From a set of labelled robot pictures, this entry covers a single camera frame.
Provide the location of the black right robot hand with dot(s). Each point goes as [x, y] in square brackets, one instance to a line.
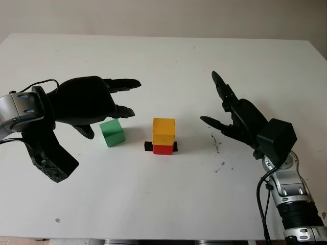
[249, 117]

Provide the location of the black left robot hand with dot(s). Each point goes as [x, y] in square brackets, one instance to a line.
[84, 102]

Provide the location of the green wooden block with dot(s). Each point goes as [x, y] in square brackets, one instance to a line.
[112, 135]

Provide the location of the yellow wooden block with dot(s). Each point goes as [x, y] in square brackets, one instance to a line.
[163, 130]

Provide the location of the red wooden block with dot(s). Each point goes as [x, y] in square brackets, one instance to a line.
[163, 150]

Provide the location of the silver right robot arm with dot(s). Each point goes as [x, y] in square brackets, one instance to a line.
[291, 186]

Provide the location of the black tape strip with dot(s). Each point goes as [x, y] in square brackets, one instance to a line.
[148, 147]

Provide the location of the small grey scrap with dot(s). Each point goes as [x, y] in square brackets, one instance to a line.
[57, 220]

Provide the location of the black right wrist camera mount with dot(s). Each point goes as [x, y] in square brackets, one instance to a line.
[277, 140]

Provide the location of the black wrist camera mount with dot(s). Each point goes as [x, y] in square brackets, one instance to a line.
[51, 158]
[277, 140]

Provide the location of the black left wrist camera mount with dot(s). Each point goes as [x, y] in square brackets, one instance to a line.
[51, 158]

